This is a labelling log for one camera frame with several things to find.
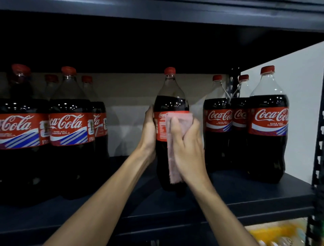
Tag person's left forearm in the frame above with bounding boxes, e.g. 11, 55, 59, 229
43, 150, 157, 246

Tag plastic cola bottle red cap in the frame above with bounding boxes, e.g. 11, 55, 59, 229
153, 67, 190, 192

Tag pink cleaning cloth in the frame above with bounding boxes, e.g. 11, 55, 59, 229
165, 113, 194, 185

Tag person's left hand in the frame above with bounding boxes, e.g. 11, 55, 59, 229
138, 105, 157, 163

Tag row of cola bottles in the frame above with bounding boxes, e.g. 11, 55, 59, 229
0, 63, 290, 201

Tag yellow packaged goods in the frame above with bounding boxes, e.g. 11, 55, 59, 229
247, 219, 308, 246

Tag person's right hand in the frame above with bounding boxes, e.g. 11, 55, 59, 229
170, 117, 209, 188

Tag person's right forearm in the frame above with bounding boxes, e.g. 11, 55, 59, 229
186, 176, 260, 246

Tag dark metal shelving rack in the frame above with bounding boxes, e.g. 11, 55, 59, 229
0, 0, 324, 246

